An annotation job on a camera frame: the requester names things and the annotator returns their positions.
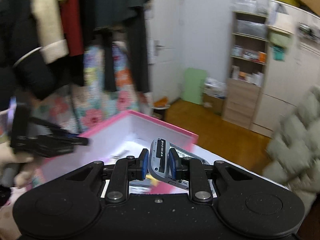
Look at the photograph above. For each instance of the black hanging coat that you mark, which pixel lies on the black hanging coat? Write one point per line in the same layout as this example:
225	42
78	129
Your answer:
127	18

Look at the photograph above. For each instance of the olive green puffer jacket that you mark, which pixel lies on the olive green puffer jacket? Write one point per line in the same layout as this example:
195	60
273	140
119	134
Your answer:
294	150

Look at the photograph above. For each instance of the white plastic bag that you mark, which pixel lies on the white plastic bag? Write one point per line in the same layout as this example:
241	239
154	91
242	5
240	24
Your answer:
214	88

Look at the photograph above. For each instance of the person left hand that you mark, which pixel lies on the person left hand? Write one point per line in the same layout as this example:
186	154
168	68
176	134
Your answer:
18	164

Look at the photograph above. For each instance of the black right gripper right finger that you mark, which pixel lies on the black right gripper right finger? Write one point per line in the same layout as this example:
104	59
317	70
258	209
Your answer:
206	180

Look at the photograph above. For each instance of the silver flip phone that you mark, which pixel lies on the silver flip phone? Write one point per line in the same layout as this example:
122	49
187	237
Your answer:
162	165

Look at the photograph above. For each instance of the floral quilt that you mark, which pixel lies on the floral quilt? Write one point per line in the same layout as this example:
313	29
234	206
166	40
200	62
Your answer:
74	108

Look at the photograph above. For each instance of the beige wardrobe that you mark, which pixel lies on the beige wardrobe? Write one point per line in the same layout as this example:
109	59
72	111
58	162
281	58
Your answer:
286	82

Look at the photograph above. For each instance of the pink cardboard box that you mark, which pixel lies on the pink cardboard box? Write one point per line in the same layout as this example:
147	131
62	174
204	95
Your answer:
126	133

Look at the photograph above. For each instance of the brown cardboard box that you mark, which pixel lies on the brown cardboard box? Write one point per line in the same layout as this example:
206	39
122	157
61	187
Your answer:
213	103

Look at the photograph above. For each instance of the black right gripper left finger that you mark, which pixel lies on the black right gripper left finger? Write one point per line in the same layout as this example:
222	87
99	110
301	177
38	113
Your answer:
119	175

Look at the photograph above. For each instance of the wooden shelf cabinet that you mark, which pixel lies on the wooden shelf cabinet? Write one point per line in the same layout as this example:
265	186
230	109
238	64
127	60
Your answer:
247	64

